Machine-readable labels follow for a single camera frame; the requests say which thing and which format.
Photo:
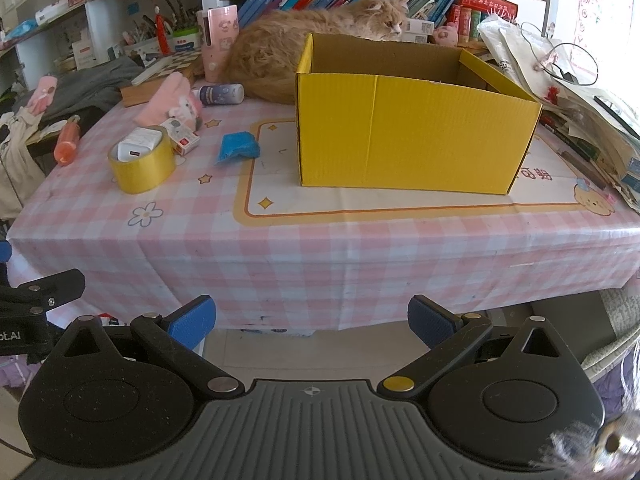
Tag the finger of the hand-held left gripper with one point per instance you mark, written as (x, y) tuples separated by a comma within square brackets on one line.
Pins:
[(50, 285), (3, 252)]

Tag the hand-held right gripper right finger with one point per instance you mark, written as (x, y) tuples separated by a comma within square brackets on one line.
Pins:
[(430, 322)]

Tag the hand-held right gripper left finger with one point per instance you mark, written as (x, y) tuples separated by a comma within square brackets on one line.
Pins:
[(192, 317)]

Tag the yellow tape roll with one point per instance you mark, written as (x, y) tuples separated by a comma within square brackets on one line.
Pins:
[(145, 177)]

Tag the white charger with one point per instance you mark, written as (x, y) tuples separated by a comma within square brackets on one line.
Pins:
[(131, 153)]

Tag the blue sponge cloth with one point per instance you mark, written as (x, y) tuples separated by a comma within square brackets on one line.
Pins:
[(237, 149)]

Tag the white ribbed block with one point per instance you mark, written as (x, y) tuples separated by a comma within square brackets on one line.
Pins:
[(145, 136)]

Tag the yellow cardboard box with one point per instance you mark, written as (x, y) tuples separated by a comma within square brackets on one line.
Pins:
[(400, 135)]

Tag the pink checked desktop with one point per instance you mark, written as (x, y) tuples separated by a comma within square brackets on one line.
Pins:
[(90, 190)]

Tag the cream garment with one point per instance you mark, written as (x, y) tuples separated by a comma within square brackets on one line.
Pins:
[(17, 165)]

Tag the yellow bordered desk mat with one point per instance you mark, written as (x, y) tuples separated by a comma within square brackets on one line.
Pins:
[(375, 207)]

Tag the orange tube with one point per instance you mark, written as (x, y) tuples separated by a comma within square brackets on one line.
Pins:
[(67, 142)]

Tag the pink plush slipper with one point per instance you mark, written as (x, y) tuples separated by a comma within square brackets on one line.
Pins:
[(42, 92)]

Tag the small white red box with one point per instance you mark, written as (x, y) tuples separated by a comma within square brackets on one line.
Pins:
[(186, 142)]

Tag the grey cloth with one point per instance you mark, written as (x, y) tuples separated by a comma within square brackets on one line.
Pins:
[(85, 85)]

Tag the grey knit blanket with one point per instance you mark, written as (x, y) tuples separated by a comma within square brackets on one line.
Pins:
[(620, 320)]

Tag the purple garment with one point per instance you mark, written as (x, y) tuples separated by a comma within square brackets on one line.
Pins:
[(617, 395)]

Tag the wooden chess board box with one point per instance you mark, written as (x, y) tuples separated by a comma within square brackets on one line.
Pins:
[(137, 95)]

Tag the fluffy sparkly charm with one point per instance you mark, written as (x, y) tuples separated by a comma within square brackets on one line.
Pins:
[(600, 450)]

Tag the pink plush pouch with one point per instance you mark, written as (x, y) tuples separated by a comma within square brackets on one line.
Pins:
[(165, 100)]

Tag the long white bar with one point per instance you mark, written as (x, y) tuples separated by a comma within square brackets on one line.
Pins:
[(150, 72)]

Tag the red glue bottle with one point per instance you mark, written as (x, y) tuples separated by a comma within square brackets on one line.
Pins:
[(161, 30)]

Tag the stack of papers and books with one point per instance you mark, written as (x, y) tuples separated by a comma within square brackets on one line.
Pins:
[(520, 60)]

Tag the white label jar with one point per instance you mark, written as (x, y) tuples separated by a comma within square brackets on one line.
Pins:
[(186, 40)]

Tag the orange long-haired cat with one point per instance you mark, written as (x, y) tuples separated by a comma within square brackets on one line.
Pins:
[(270, 50)]

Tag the black flat phone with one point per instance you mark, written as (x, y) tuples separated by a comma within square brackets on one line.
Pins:
[(617, 115)]

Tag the pink pig plush toy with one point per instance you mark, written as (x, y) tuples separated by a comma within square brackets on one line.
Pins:
[(445, 34)]

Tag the alphabet wall poster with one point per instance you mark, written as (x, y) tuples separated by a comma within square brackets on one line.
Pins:
[(610, 10)]

